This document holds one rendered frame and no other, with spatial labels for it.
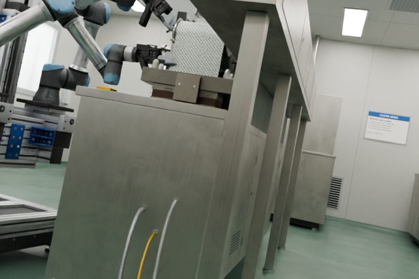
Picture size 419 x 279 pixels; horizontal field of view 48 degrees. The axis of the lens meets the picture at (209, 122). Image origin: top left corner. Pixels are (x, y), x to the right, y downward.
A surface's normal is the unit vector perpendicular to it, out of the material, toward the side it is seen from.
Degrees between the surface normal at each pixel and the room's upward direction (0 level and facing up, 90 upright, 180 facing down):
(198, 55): 90
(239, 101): 90
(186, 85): 90
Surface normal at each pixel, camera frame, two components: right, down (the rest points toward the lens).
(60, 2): 0.40, -0.07
